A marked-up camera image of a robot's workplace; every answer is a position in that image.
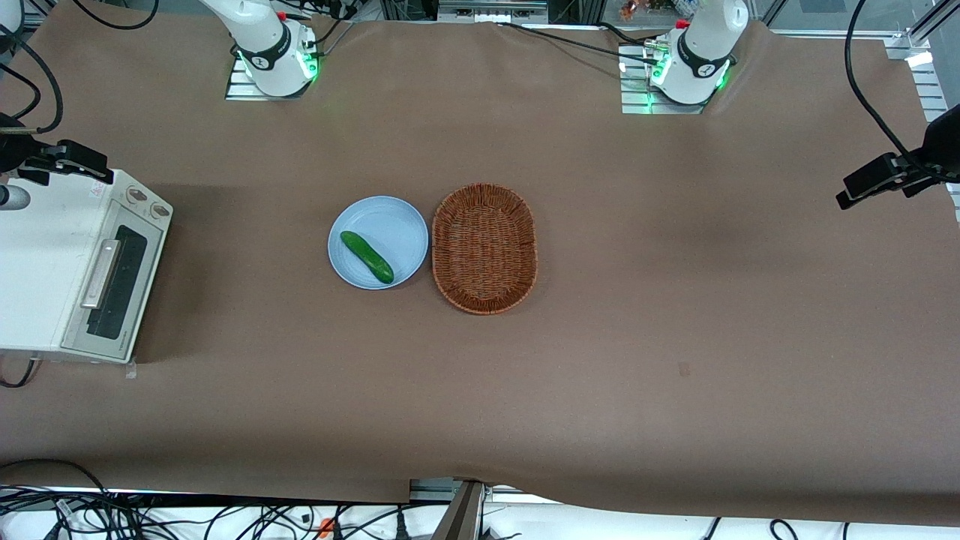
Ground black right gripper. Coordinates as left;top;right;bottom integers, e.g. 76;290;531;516
0;112;116;187

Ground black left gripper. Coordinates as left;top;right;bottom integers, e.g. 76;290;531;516
835;105;960;211

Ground silver oven door handle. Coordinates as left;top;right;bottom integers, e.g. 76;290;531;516
80;239;123;311

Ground white glass oven door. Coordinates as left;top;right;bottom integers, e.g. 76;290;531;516
60;217;167;365

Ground white toaster oven body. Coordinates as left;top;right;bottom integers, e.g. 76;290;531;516
0;169;174;365

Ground green cucumber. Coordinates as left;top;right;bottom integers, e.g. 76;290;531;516
340;230;395;285

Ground light blue round plate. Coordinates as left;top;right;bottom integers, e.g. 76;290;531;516
328;196;430;291

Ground brown oval wicker basket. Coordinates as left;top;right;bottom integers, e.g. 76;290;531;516
431;183;539;316

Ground aluminium profile strut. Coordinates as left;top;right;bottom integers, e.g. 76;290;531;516
431;480;487;540

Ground black looping arm cable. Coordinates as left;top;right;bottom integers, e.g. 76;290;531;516
0;25;65;137

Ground aluminium corner frame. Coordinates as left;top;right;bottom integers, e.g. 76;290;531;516
883;0;960;125

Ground long black gripper cable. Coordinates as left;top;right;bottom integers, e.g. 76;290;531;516
844;0;960;185

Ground black hanging cable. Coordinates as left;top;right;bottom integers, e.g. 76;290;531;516
71;0;160;32

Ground aluminium arm base plate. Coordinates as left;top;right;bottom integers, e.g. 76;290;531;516
620;43;740;116
225;54;317;101

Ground black oven power cord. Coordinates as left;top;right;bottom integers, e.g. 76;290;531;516
0;358;38;389

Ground black base power cable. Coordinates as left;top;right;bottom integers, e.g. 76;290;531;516
491;20;665;68

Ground tangled black floor cables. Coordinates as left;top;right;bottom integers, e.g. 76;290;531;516
0;459;421;540

